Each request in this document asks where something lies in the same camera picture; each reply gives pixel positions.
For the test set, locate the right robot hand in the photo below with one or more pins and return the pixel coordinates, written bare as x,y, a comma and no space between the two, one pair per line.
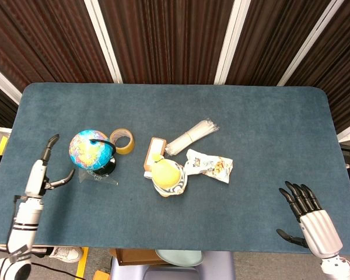
319,230

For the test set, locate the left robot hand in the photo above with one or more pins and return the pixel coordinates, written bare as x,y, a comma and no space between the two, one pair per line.
36,178

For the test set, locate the small colourful desk globe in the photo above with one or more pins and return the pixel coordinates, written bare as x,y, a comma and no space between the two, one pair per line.
89,150

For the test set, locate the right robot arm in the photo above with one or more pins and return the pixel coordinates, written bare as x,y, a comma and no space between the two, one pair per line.
338,266

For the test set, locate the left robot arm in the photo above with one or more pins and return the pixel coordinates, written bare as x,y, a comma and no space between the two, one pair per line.
26,217

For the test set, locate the white sneaker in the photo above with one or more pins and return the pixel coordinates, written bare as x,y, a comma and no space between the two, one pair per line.
67,253

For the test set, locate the yellowish packing tape roll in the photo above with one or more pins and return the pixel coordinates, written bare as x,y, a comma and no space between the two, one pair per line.
126,148

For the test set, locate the blue felt table cover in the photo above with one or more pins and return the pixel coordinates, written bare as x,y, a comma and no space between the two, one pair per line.
221,218

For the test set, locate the lilac plastic stool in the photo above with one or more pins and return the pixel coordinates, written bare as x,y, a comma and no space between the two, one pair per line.
216,268

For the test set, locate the orange box white top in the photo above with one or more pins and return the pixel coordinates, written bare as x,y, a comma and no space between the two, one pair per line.
154,151

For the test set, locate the brown wooden board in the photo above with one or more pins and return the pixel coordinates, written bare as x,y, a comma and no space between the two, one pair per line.
134,256

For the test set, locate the white snack bag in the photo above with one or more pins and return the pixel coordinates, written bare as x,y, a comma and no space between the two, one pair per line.
210,166

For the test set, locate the yellow plush toy striped scarf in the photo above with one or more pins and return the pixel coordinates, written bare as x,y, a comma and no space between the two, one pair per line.
166,173

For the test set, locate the pale blue plate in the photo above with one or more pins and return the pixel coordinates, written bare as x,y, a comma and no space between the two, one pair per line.
181,258

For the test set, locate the bundle of clear wrapped straws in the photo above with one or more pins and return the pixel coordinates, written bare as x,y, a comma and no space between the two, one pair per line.
189,135

